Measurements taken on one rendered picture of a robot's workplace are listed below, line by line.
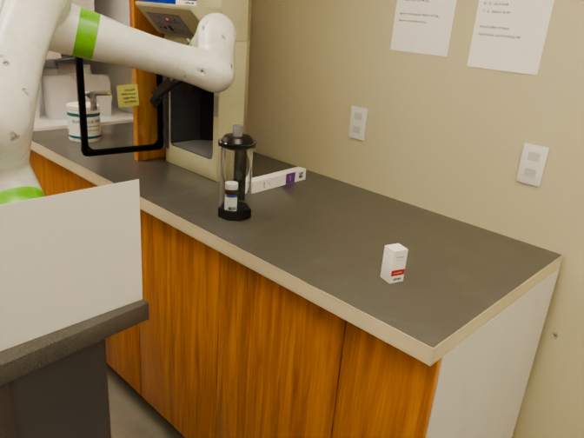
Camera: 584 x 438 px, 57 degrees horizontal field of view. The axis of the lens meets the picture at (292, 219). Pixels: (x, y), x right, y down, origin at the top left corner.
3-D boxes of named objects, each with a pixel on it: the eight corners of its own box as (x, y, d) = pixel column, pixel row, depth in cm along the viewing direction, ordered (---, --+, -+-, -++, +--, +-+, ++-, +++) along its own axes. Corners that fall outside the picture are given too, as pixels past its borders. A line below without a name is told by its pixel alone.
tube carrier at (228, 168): (235, 202, 166) (237, 134, 159) (260, 212, 160) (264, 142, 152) (209, 209, 159) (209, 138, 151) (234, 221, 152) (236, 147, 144)
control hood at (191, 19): (163, 33, 192) (163, 3, 188) (221, 41, 171) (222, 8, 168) (135, 32, 184) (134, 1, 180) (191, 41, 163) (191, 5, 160)
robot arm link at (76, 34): (9, 9, 116) (19, -28, 122) (7, 50, 126) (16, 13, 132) (97, 36, 124) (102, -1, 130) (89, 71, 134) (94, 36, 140)
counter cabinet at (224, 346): (159, 280, 314) (156, 127, 281) (493, 503, 184) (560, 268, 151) (43, 318, 268) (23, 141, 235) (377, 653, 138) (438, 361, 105)
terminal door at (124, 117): (163, 149, 205) (162, 39, 191) (82, 157, 187) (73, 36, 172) (162, 149, 205) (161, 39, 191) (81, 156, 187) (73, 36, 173)
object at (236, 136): (239, 142, 158) (240, 120, 156) (260, 149, 152) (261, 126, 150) (214, 146, 152) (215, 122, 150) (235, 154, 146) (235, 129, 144)
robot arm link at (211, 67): (102, 3, 130) (95, 32, 139) (96, 41, 125) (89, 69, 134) (242, 48, 145) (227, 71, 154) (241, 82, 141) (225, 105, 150)
